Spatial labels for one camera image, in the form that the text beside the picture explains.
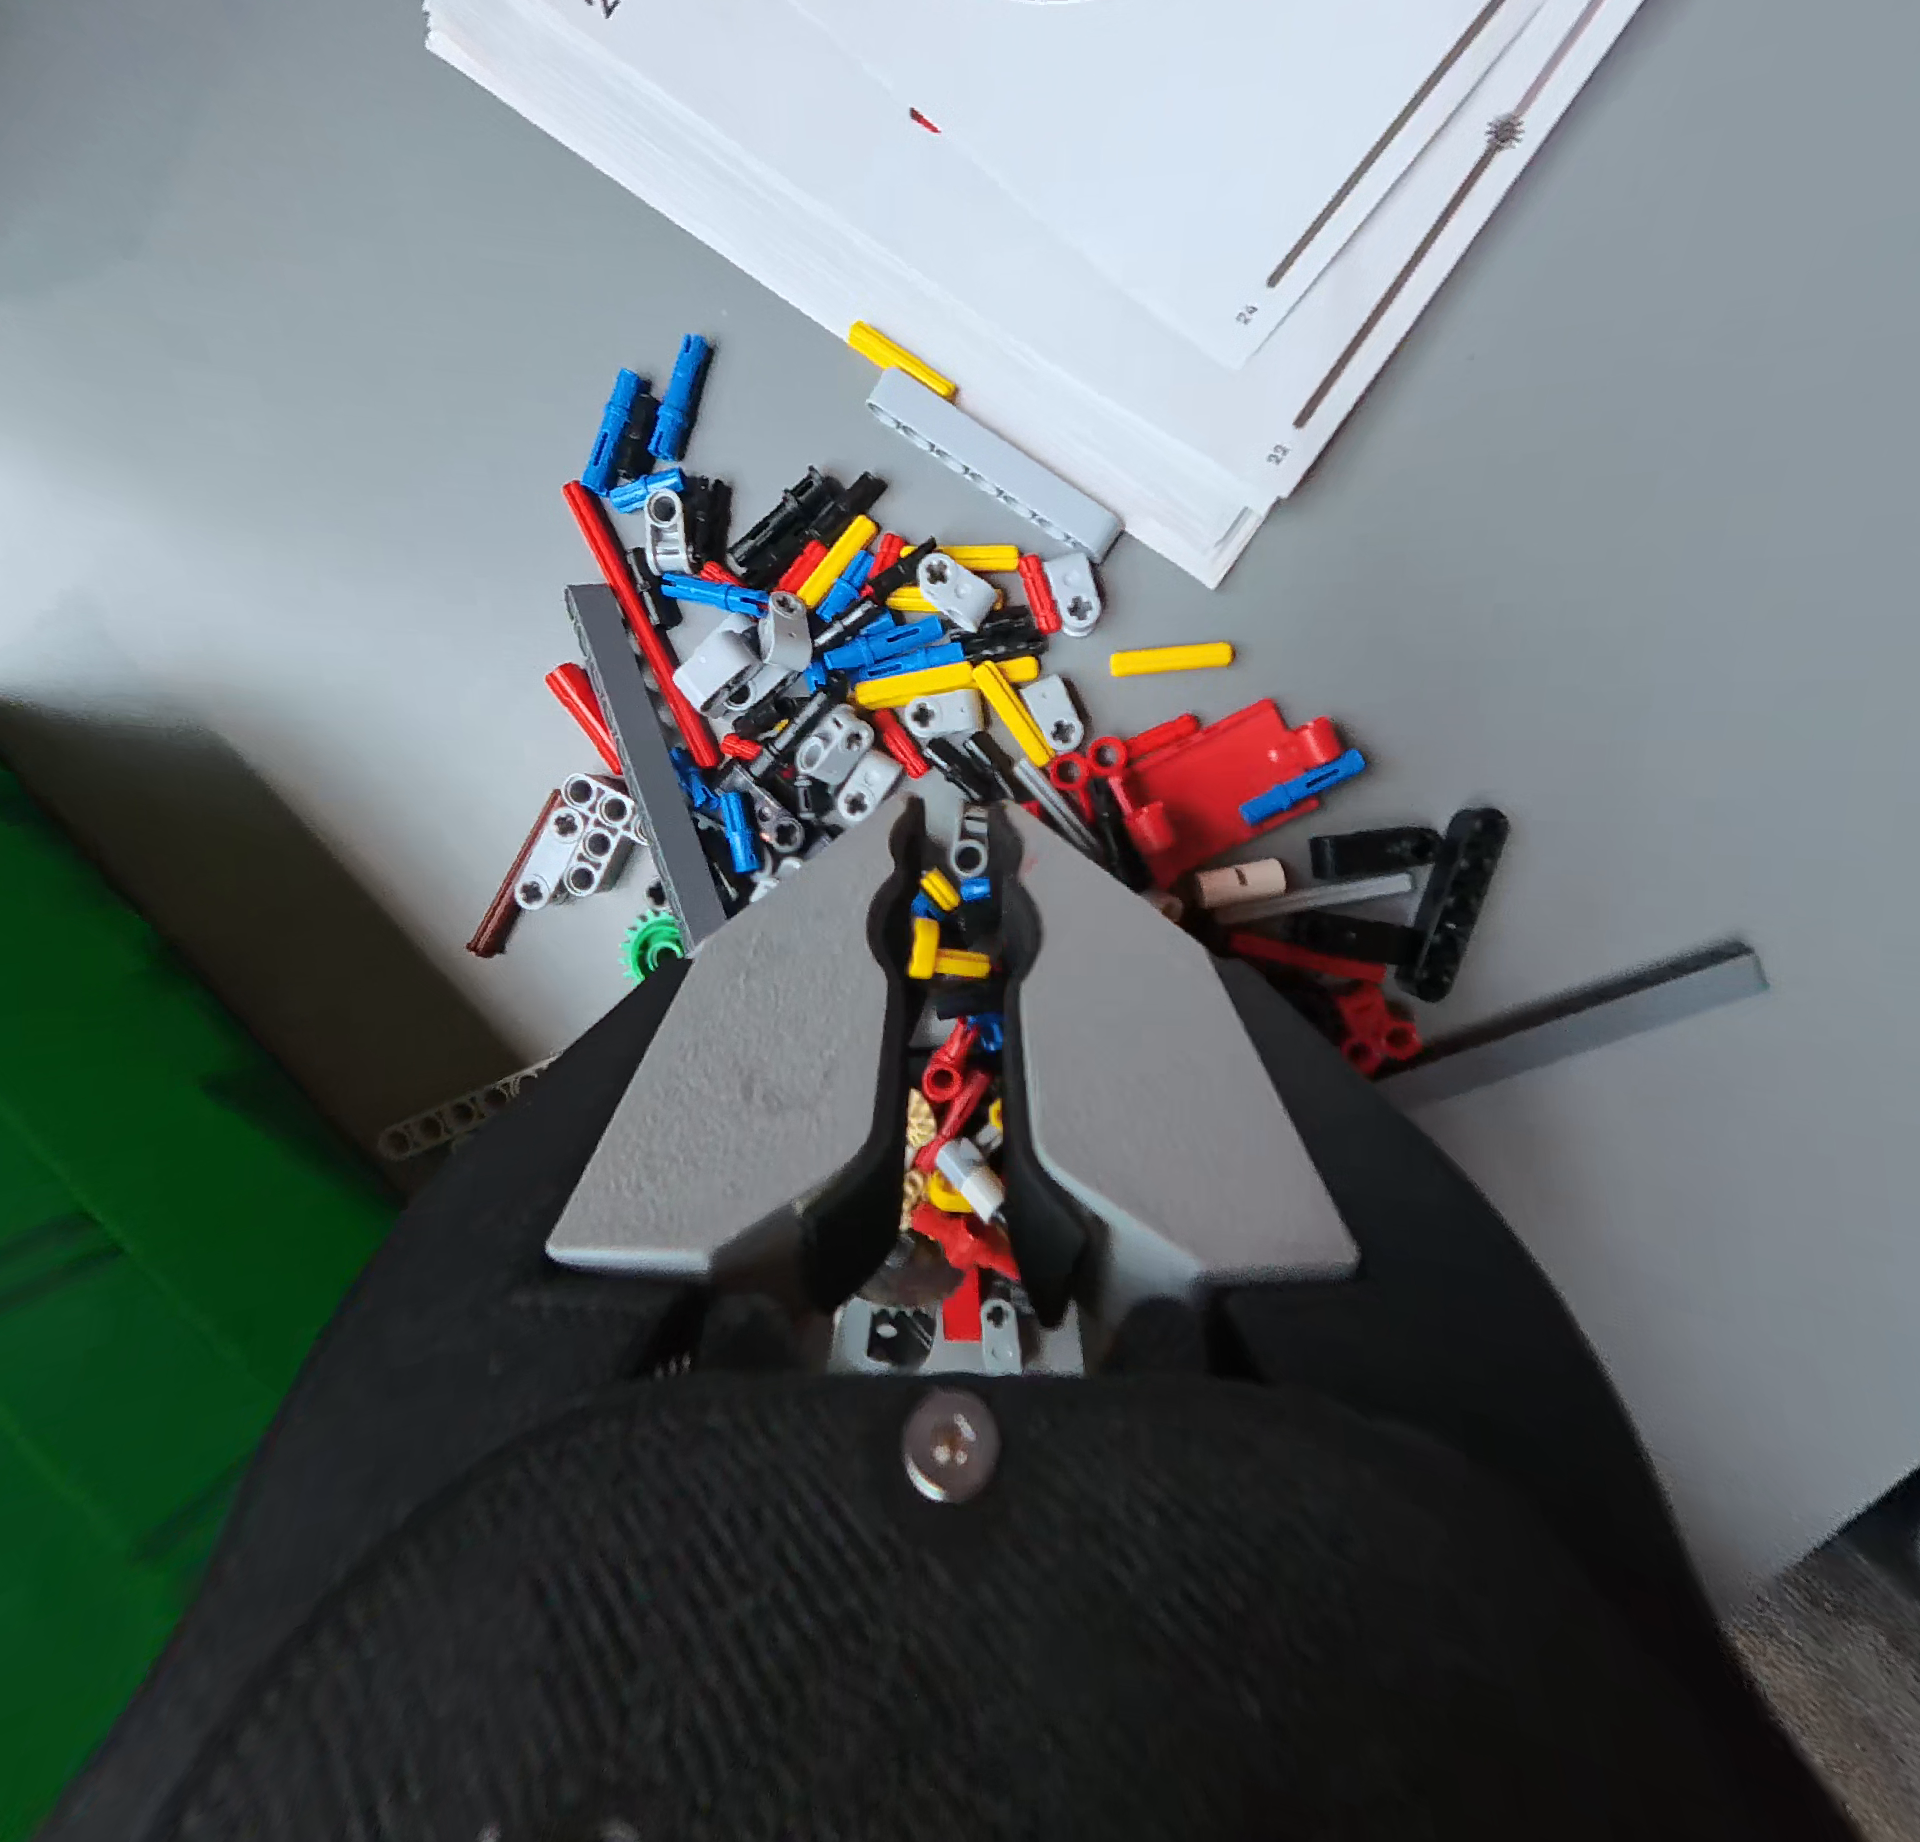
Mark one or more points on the black lego beam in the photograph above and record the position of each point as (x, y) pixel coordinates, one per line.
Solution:
(1456, 904)

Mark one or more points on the green lego gear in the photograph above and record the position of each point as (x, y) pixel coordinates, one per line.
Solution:
(647, 953)

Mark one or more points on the lego instruction booklet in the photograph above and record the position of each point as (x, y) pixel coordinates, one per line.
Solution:
(1051, 147)

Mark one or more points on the yellow lego axle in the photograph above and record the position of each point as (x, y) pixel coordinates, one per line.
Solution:
(901, 360)
(1170, 658)

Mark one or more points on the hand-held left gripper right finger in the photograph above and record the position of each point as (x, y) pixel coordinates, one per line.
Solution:
(1170, 1109)

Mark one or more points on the brown lego axle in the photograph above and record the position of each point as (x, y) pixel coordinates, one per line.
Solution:
(516, 875)

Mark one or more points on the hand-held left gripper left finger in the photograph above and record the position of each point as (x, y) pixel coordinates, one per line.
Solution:
(735, 1078)

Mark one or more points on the long dark grey lego beam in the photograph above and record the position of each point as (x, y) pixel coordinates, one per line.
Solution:
(1590, 1019)

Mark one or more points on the pile of small lego pieces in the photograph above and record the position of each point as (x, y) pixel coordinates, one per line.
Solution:
(840, 658)

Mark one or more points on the red lego panel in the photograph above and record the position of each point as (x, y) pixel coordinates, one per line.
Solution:
(1200, 779)

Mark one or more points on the green box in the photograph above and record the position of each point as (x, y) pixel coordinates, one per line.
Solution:
(120, 1199)

